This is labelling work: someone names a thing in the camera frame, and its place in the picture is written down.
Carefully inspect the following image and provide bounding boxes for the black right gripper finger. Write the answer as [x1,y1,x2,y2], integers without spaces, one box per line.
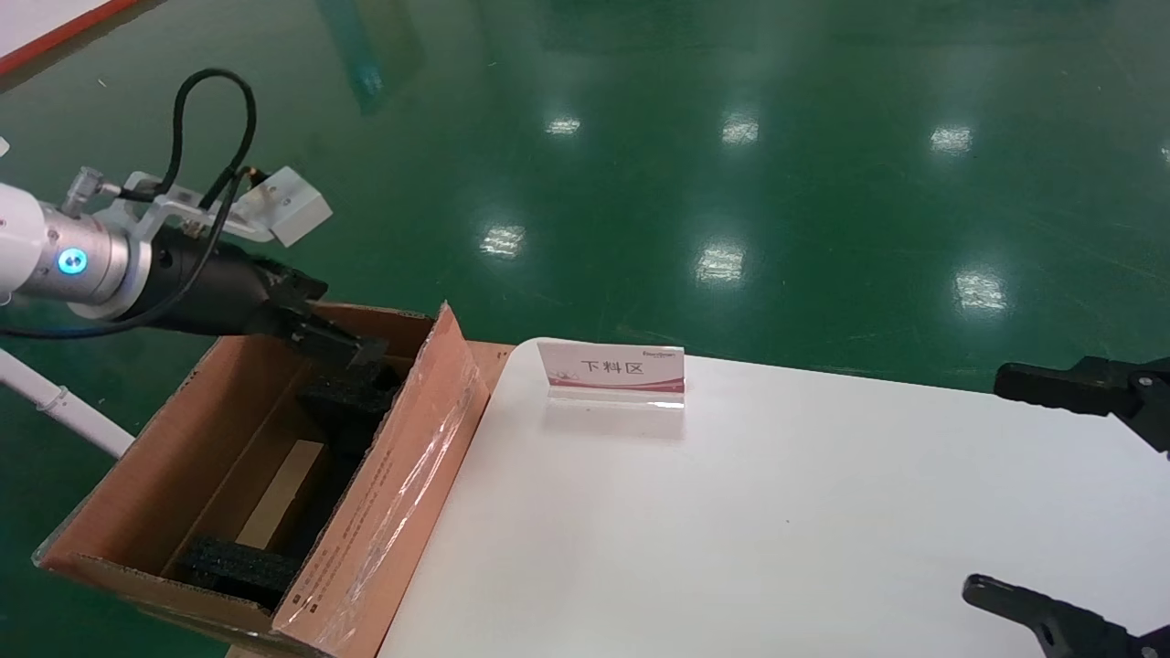
[993,356,1170,455]
[961,575,1170,658]

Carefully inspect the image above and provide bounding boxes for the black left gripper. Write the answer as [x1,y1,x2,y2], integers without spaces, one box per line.
[123,228,390,372]

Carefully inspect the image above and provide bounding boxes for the large open cardboard box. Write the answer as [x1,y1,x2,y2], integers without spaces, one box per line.
[32,300,513,658]

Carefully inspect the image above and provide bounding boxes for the white red acrylic sign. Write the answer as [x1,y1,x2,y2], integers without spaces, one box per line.
[537,340,686,409]

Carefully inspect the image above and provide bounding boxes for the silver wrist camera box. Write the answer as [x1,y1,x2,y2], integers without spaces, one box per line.
[233,165,334,249]

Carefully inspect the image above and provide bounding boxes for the silver camera bracket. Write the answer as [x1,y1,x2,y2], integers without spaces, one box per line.
[96,169,275,243]

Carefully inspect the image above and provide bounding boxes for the long black arm cable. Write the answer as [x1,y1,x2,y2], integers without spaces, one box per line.
[0,174,243,341]

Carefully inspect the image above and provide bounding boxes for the white pipe rail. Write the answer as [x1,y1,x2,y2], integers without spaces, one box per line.
[0,350,135,460]

